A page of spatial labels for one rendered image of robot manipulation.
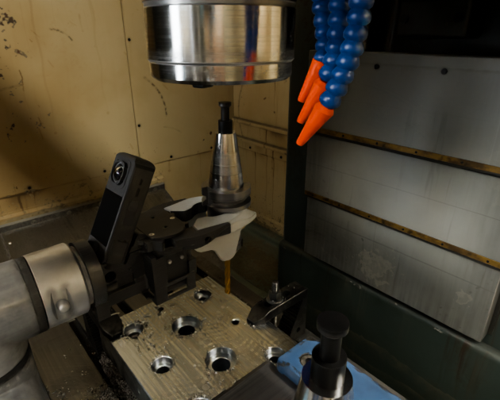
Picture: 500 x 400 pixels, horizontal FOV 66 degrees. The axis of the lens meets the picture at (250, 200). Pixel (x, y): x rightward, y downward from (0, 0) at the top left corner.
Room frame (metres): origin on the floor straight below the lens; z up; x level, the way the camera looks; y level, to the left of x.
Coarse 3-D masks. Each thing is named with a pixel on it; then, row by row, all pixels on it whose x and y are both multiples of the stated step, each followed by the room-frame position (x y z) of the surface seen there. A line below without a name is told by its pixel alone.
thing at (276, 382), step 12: (252, 372) 0.21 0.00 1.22; (264, 372) 0.21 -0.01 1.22; (276, 372) 0.21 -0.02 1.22; (240, 384) 0.20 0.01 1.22; (252, 384) 0.20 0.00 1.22; (264, 384) 0.20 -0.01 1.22; (276, 384) 0.20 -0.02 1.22; (288, 384) 0.20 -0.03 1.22; (216, 396) 0.19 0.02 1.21; (228, 396) 0.19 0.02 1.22; (240, 396) 0.19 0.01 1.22; (252, 396) 0.19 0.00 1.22; (264, 396) 0.19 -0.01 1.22; (276, 396) 0.19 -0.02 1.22; (288, 396) 0.19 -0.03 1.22
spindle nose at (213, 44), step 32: (160, 0) 0.39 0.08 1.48; (192, 0) 0.38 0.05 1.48; (224, 0) 0.37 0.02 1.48; (256, 0) 0.38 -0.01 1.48; (288, 0) 0.41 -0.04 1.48; (160, 32) 0.39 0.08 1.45; (192, 32) 0.38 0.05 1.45; (224, 32) 0.37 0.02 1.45; (256, 32) 0.38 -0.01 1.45; (288, 32) 0.41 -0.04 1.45; (160, 64) 0.40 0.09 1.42; (192, 64) 0.38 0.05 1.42; (224, 64) 0.37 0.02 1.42; (256, 64) 0.38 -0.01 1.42; (288, 64) 0.42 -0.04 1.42
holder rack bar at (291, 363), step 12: (300, 348) 0.23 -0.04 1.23; (312, 348) 0.23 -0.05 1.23; (288, 360) 0.21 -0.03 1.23; (300, 360) 0.22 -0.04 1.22; (288, 372) 0.21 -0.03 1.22; (300, 372) 0.20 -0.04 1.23; (360, 372) 0.20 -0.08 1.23; (360, 384) 0.19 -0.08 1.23; (372, 384) 0.19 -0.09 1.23; (360, 396) 0.18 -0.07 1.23; (372, 396) 0.18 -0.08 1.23; (384, 396) 0.18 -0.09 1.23; (396, 396) 0.18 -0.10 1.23
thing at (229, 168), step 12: (216, 132) 0.45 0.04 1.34; (216, 144) 0.44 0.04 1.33; (228, 144) 0.44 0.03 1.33; (216, 156) 0.44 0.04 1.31; (228, 156) 0.44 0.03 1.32; (216, 168) 0.44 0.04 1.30; (228, 168) 0.44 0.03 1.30; (240, 168) 0.45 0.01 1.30; (216, 180) 0.44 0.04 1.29; (228, 180) 0.43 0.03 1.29; (240, 180) 0.44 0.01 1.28
